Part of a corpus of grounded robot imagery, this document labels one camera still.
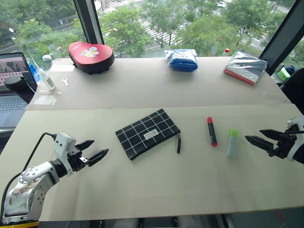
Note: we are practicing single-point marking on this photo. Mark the black marker with red cap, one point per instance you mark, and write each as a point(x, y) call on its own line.
point(212, 131)

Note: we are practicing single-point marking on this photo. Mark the clear plastic tube bottle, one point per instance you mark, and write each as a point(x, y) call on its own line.
point(46, 78)

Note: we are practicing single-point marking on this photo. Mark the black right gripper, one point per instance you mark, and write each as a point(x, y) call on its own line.
point(283, 145)

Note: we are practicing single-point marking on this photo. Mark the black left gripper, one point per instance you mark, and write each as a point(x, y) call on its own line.
point(76, 161)

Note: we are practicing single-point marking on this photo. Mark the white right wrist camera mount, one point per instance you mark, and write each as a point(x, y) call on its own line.
point(297, 148)

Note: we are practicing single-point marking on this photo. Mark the black chair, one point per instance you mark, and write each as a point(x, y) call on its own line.
point(294, 88)

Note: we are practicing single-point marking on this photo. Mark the blue cloth in plastic bag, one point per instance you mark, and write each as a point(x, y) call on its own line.
point(182, 59)

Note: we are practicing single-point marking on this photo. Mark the small silver key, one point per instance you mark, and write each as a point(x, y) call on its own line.
point(65, 82)

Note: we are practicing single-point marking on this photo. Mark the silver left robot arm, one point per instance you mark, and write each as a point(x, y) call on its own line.
point(28, 187)

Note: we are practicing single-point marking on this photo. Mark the green highlighter pen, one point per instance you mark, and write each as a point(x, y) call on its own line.
point(232, 142)

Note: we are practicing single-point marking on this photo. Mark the red and black boxing pad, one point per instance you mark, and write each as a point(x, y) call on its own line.
point(91, 55)

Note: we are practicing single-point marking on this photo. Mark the grey cloth in plastic bag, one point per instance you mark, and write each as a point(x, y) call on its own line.
point(245, 67)

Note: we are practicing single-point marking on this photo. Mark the laptop computer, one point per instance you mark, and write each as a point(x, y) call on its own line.
point(10, 95)

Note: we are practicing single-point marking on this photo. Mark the green box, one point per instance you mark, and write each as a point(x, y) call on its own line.
point(283, 74)

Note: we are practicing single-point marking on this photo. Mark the black cup with lid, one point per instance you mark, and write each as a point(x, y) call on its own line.
point(16, 86)

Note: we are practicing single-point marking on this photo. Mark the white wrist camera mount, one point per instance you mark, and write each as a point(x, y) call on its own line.
point(62, 145)
point(297, 148)

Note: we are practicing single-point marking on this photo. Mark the clear bottle with green lid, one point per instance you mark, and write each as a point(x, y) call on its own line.
point(47, 60)

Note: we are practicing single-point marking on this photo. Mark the black grid pencil pouch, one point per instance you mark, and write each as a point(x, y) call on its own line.
point(147, 133)

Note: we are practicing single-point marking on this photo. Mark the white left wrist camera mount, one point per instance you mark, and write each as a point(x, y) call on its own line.
point(62, 145)

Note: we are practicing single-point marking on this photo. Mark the clear plastic sheet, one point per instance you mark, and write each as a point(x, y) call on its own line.
point(45, 99)

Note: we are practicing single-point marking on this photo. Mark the black window frame post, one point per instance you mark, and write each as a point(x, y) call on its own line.
point(89, 22)
point(282, 31)

